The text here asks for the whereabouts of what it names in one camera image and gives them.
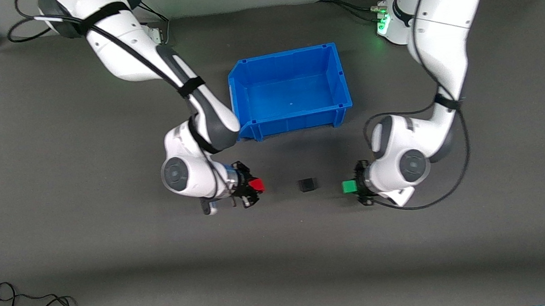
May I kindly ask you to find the dark grey table mat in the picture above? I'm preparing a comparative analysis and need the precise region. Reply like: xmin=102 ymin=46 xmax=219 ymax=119
xmin=0 ymin=0 xmax=545 ymax=306

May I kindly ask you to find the blue plastic storage bin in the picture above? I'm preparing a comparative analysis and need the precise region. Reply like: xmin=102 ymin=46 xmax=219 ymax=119
xmin=225 ymin=41 xmax=356 ymax=144

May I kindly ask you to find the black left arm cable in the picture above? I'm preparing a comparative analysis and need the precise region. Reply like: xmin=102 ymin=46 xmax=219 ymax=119
xmin=351 ymin=0 xmax=476 ymax=215

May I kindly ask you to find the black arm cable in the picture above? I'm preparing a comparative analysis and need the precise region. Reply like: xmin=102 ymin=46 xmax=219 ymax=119
xmin=351 ymin=0 xmax=476 ymax=215
xmin=4 ymin=0 xmax=215 ymax=172

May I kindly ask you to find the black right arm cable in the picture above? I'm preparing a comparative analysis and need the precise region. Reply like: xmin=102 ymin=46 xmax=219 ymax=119
xmin=4 ymin=0 xmax=215 ymax=172

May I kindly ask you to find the black left base cable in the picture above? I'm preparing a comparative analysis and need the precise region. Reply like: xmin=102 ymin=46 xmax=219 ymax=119
xmin=333 ymin=0 xmax=381 ymax=26
xmin=316 ymin=0 xmax=383 ymax=18

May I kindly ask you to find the black base cable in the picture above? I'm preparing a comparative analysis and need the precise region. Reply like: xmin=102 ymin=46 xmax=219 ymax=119
xmin=138 ymin=0 xmax=172 ymax=48
xmin=333 ymin=0 xmax=381 ymax=26
xmin=316 ymin=0 xmax=383 ymax=18

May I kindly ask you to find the black right base cable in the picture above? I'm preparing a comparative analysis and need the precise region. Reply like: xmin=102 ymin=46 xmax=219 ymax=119
xmin=138 ymin=0 xmax=172 ymax=48

